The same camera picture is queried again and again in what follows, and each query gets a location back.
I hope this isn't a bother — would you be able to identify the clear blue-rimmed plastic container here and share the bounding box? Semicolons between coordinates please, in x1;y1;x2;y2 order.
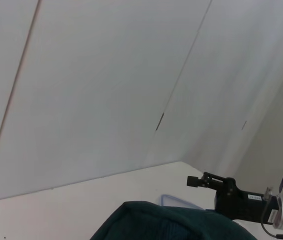
159;193;208;212

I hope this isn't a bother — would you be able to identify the dark teal fabric bag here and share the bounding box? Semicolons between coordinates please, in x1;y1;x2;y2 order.
89;200;257;240

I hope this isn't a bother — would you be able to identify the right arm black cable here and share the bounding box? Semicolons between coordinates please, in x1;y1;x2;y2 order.
260;185;283;239

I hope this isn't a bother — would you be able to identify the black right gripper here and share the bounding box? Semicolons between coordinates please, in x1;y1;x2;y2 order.
186;171;280;224

